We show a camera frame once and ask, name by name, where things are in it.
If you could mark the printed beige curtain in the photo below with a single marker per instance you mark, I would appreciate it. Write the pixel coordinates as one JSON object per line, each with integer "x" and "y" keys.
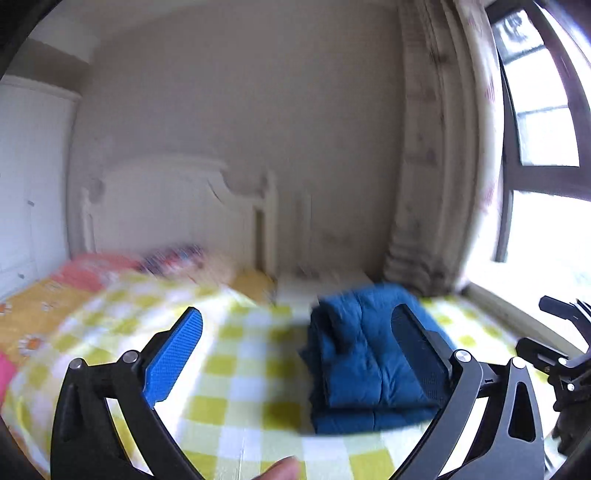
{"x": 434, "y": 161}

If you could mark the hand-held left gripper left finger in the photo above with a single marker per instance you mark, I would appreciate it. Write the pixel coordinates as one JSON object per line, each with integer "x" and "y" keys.
{"x": 174, "y": 357}

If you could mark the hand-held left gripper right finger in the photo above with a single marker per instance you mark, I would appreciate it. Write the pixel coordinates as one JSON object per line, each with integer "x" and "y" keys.
{"x": 418, "y": 357}

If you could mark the white nightstand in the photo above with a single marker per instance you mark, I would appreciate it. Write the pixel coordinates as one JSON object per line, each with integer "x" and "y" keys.
{"x": 295, "y": 288}

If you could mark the pale pink fluffy pillow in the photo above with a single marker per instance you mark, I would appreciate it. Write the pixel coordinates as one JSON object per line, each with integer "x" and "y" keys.
{"x": 220, "y": 266}

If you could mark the dark framed window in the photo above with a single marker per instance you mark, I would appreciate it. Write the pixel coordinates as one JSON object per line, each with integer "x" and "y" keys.
{"x": 545, "y": 138}

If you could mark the orange floral bed sheet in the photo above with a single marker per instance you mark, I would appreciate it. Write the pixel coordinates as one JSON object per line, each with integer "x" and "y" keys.
{"x": 41, "y": 300}

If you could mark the white bed headboard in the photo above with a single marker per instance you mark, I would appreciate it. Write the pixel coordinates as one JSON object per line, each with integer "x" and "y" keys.
{"x": 175, "y": 207}

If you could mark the person's left hand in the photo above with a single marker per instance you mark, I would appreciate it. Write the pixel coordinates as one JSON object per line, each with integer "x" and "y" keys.
{"x": 282, "y": 470}

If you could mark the yellow pillow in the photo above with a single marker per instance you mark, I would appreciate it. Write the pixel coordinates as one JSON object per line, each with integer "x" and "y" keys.
{"x": 253, "y": 280}

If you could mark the blue quilted jacket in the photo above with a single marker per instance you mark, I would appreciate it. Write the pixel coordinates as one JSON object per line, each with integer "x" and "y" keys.
{"x": 360, "y": 360}

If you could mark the white wardrobe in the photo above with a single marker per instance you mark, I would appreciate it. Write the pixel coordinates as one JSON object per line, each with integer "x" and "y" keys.
{"x": 32, "y": 184}

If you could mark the patterned colourful pillow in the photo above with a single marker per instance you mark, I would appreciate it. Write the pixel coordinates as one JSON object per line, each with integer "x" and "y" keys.
{"x": 173, "y": 258}

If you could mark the pink cloth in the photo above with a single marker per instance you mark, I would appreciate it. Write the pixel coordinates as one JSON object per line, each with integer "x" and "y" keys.
{"x": 4, "y": 374}

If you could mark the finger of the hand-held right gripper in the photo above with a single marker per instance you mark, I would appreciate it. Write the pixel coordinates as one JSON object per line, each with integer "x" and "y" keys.
{"x": 561, "y": 307}
{"x": 549, "y": 360}

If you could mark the yellow white checked blanket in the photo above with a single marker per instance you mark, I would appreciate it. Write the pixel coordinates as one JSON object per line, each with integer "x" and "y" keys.
{"x": 231, "y": 369}

